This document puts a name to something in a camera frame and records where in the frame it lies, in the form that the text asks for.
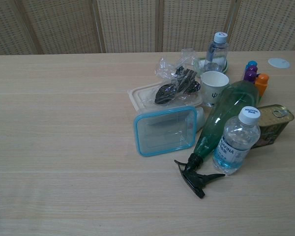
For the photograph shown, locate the Aquafina water bottle blue label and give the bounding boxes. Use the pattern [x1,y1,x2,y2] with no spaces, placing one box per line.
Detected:
[212,106,262,176]

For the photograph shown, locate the clear water bottle white cap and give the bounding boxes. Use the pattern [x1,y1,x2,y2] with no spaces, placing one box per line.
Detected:
[204,31,230,73]

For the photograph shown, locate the clear container blue-rimmed lid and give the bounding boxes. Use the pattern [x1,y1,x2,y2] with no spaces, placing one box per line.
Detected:
[133,105,205,158]

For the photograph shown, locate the beige flat plastic container lid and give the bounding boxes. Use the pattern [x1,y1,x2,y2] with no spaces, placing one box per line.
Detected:
[127,82,203,110]

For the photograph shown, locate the clear bag of black cutlery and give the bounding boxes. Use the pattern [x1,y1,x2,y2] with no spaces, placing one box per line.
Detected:
[154,48,202,105]

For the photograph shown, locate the green spray bottle black trigger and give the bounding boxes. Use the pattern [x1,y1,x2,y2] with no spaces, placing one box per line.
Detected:
[174,80,261,199]

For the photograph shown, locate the white paper cup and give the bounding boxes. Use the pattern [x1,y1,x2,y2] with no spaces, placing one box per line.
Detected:
[200,71,230,108]

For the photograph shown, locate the woven rattan folding screen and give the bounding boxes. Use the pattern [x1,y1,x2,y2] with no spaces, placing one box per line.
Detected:
[0,0,295,57]

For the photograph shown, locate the white plate green rim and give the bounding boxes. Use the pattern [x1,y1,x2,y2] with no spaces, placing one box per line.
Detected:
[198,57,230,74]

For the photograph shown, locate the purple capped small bottle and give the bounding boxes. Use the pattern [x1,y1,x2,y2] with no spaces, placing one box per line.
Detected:
[241,70,258,85]

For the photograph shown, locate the orange capped small bottle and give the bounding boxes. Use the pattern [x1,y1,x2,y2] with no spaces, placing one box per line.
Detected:
[255,73,270,104]

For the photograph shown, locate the gold luncheon meat tin can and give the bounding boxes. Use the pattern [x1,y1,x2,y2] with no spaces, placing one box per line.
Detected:
[251,104,295,149]

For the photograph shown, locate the white round table cable cap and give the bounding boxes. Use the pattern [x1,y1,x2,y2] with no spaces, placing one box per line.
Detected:
[267,58,291,69]

